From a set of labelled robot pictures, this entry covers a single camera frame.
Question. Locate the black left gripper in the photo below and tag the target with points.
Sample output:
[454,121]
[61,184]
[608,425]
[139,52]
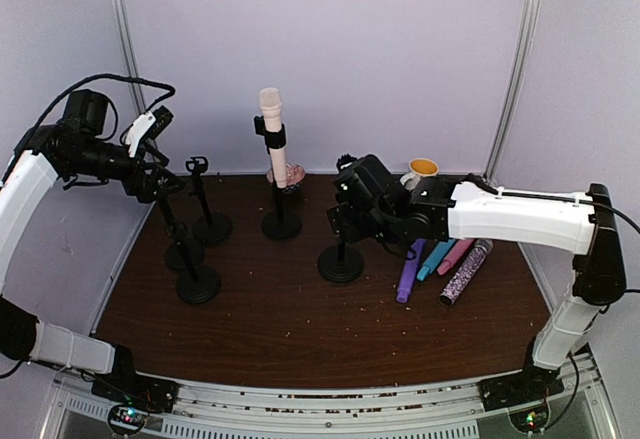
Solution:
[144,190]

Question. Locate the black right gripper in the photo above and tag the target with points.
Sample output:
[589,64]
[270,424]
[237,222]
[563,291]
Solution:
[344,229]

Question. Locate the black stand of purple microphone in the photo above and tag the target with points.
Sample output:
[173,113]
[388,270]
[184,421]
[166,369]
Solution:
[340,263]

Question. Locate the black stand of cream microphone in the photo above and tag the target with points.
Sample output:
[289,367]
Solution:
[280,224]

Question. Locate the black clamp microphone stand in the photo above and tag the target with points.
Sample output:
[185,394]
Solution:
[212,227]

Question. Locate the black stand of glitter microphone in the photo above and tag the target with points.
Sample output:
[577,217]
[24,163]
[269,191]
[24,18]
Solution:
[175,234]

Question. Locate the blue microphone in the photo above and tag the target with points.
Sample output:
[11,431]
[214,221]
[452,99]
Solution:
[434,259]

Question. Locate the pink microphone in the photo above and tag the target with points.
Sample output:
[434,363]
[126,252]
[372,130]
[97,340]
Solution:
[454,255]

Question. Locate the black stand of blue microphone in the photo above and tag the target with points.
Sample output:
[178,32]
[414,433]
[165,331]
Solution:
[197,284]

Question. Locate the cream white microphone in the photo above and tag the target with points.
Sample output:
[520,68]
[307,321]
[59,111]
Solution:
[271,107]

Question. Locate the glitter purple silver microphone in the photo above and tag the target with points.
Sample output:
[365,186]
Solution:
[466,271]

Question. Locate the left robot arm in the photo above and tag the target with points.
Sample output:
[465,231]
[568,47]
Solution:
[63,208]

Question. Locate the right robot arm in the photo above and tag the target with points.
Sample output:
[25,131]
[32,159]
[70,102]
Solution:
[372,203]

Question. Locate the red patterned ceramic bowl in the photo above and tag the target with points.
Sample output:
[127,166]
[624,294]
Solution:
[295,178]

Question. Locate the white floral mug yellow inside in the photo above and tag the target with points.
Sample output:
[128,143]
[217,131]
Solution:
[419,168]

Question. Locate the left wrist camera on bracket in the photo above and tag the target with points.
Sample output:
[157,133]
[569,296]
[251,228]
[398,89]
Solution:
[148,126]

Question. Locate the aluminium left rear frame post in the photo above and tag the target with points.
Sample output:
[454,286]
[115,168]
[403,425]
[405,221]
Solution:
[124,34]

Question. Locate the aluminium frame post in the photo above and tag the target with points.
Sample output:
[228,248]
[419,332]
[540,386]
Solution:
[527,28]
[124,34]

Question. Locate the aluminium right rear frame post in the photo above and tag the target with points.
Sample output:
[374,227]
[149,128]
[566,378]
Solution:
[527,28]

